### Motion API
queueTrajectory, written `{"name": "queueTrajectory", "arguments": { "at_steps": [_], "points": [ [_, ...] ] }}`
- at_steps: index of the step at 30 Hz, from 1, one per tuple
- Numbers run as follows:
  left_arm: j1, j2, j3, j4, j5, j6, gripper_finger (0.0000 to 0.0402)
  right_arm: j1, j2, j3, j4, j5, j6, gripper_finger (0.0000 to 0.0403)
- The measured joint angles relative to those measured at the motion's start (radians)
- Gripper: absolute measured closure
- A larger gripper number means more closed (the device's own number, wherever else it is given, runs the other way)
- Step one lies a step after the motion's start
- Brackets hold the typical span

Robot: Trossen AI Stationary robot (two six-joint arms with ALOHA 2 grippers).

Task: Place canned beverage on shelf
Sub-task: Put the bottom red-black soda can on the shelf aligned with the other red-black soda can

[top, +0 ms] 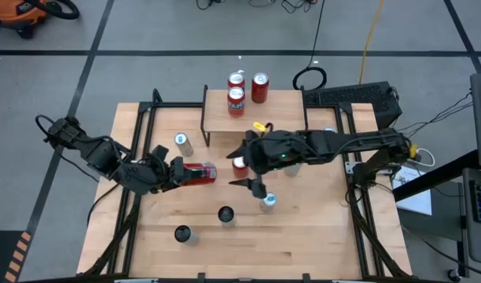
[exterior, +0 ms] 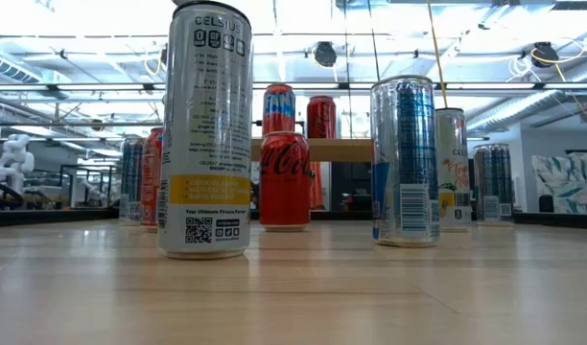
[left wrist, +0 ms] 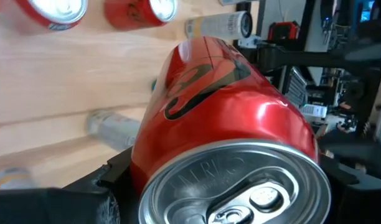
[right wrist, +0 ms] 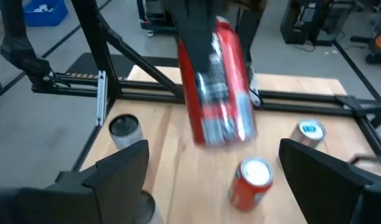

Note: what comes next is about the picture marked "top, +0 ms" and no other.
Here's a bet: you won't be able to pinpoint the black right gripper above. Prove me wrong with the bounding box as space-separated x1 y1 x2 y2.
226 131 308 200

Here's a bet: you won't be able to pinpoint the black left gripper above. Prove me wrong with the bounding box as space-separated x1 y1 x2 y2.
144 156 212 194

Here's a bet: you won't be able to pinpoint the red Coca-Cola can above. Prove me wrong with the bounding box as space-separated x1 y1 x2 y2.
184 161 218 186
251 72 270 105
231 156 249 180

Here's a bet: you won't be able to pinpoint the red Fanta soda can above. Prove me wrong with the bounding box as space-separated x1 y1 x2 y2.
227 72 246 92
226 86 246 119

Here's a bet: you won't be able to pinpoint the white Celsius can tropical print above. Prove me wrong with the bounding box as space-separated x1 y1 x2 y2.
283 163 303 178

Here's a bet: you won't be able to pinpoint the white Celsius can yellow band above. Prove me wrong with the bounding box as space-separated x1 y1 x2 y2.
217 205 237 229

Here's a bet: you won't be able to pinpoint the white black-topped drink can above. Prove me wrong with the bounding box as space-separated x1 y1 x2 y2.
173 224 199 247

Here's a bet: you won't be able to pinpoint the black perforated computer case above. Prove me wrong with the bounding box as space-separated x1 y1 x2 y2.
303 80 403 127

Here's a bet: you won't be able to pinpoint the white printed paper sheet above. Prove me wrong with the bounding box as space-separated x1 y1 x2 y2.
393 167 433 216

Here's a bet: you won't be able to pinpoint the black desk beam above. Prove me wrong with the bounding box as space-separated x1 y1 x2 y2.
391 149 481 202

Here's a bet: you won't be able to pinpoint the grey cart base panel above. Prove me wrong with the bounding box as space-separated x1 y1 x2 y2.
397 184 468 276

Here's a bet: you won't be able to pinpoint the black mat orange stripes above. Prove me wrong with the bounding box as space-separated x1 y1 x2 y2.
0 230 33 283

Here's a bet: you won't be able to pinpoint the orange shop vacuum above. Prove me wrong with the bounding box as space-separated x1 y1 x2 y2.
0 0 49 40

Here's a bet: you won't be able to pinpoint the grey desk tray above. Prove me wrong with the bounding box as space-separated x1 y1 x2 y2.
461 167 481 268

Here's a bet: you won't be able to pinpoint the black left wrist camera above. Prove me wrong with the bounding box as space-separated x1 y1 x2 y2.
152 144 171 161

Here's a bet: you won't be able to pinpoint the black aluminium table frame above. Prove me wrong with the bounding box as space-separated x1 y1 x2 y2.
83 88 413 280

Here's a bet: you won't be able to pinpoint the black coiled cable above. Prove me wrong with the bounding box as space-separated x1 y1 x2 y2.
291 0 329 92

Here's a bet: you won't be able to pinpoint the yellow cable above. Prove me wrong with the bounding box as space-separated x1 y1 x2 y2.
358 0 386 86

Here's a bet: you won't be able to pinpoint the white cable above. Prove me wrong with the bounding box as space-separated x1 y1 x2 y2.
415 148 437 168

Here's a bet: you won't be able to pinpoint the black vacuum hose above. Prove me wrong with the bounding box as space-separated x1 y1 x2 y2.
26 0 81 21

